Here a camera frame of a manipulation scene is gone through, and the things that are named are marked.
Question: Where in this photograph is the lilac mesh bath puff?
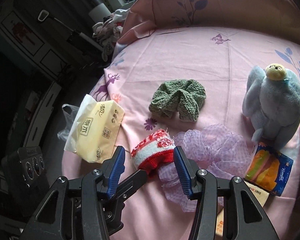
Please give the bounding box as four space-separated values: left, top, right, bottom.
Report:
158 124 252 212

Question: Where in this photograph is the green knitted cloth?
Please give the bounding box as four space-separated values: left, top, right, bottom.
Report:
148 79 206 122

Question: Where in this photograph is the yellow soft tissue pack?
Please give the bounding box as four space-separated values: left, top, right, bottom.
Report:
64 94 125 164

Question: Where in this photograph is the small orange tree tissue pack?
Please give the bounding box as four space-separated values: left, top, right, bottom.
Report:
215 181 269 239

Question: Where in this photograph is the blue orange Tempo tissue pack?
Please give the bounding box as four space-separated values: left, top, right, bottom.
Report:
245 142 294 197

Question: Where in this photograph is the black device with dials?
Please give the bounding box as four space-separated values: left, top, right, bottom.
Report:
1 146 46 188

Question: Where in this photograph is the clear plastic bag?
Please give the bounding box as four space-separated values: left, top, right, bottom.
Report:
57 104 79 141

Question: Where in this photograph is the pink floral bed sheet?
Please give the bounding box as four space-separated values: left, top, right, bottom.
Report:
84 27 300 239

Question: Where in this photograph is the blue plush bird toy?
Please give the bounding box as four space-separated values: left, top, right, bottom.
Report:
242 63 300 150

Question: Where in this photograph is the dark tv cabinet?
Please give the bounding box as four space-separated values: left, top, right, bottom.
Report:
0 0 106 156

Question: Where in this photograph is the pile of clothes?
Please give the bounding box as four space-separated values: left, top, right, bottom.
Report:
93 9 129 62

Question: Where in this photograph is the long pink floral pillow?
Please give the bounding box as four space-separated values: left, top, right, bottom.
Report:
119 0 300 45

